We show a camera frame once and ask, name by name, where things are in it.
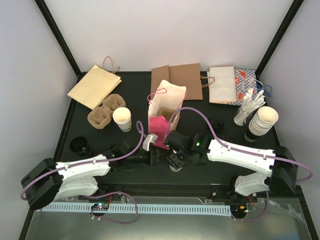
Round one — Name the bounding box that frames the black cup lid stack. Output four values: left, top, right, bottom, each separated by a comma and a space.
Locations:
209, 117, 225, 132

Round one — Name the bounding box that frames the red blue patterned bag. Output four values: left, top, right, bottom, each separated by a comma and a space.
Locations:
228, 68, 273, 106

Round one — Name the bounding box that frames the brown kraft paper bag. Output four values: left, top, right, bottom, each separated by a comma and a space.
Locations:
150, 63, 203, 100

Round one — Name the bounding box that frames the stack of paper cups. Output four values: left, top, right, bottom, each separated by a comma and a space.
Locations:
244, 106, 279, 142

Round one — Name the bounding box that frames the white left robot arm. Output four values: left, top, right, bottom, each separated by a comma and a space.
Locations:
20, 143, 160, 210

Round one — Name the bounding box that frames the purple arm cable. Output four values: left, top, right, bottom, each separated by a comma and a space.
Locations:
20, 120, 147, 224
167, 106, 315, 221

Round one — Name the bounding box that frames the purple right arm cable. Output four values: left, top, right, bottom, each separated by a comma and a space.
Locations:
167, 106, 315, 221

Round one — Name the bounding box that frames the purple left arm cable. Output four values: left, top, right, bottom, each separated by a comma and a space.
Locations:
20, 120, 147, 224

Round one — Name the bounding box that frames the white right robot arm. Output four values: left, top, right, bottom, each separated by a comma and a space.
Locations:
164, 130, 298, 202

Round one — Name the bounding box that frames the tan paper bag with handles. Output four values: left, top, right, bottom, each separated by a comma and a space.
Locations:
67, 65, 122, 110

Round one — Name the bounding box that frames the stack of black lids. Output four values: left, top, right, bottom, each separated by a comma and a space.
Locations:
69, 136, 93, 157

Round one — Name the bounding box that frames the cake print paper bag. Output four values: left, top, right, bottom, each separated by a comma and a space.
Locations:
148, 80, 187, 150

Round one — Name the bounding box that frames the white paper bag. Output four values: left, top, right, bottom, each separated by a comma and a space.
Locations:
200, 66, 237, 104

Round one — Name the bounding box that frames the white plastic cutlery bunch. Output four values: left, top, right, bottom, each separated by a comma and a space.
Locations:
233, 88, 266, 126

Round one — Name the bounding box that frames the white perforated front rail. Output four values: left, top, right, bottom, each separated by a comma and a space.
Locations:
42, 202, 232, 217

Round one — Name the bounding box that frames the white paper coffee cup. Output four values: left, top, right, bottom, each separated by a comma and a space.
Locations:
112, 107, 132, 133

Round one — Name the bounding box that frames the brown pulp cup carrier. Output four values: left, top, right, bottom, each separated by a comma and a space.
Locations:
87, 94, 126, 130

